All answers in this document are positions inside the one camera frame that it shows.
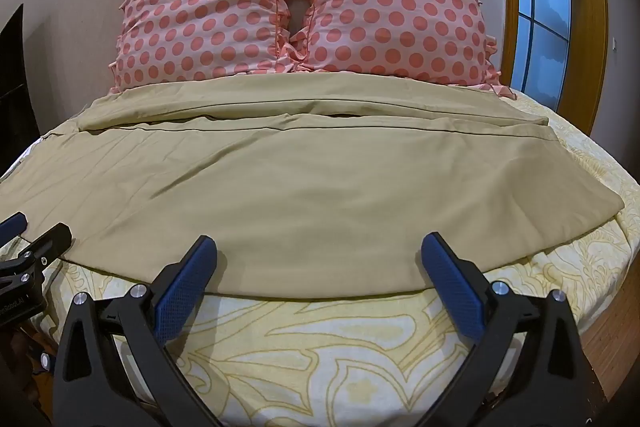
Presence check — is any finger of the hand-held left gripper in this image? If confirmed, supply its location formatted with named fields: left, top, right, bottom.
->
left=0, top=222, right=74, bottom=294
left=0, top=213, right=29, bottom=253

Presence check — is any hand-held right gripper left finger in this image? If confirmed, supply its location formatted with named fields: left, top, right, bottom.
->
left=52, top=235, right=219, bottom=427

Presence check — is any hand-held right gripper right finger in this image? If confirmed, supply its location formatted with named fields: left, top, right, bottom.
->
left=421, top=232, right=603, bottom=427

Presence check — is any khaki blanket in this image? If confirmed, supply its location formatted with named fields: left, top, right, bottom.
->
left=0, top=73, right=624, bottom=303

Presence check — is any dark wooden furniture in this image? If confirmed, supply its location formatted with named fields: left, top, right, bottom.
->
left=0, top=4, right=42, bottom=174

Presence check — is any yellow floral bed sheet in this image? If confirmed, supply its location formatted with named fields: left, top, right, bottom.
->
left=0, top=93, right=640, bottom=427

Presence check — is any pink polka dot pillow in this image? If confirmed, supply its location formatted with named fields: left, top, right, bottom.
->
left=287, top=0, right=519, bottom=100
left=107, top=0, right=302, bottom=96

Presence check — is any glass window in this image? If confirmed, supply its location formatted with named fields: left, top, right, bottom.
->
left=507, top=0, right=572, bottom=112

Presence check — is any wooden window frame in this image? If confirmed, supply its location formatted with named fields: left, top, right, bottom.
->
left=496, top=0, right=609, bottom=142

